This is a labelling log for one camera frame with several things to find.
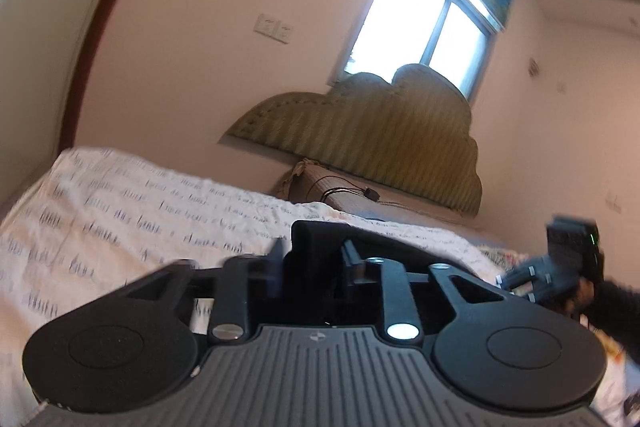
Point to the white wall switch plate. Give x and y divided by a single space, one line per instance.
269 26

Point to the person's right hand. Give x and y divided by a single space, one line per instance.
580 302

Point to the window with grey frame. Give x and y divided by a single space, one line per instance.
451 37

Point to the white script-print bedspread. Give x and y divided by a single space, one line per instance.
108 267

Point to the wall switch near window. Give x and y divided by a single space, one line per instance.
533 68

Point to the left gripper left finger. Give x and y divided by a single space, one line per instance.
242 285

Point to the black pants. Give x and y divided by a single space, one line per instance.
313 276

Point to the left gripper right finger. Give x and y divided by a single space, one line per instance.
378 293

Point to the green upholstered headboard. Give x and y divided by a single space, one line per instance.
412 133

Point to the sliding wardrobe with floral glass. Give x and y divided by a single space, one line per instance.
40 44

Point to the patterned pillow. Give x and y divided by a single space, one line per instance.
309 181

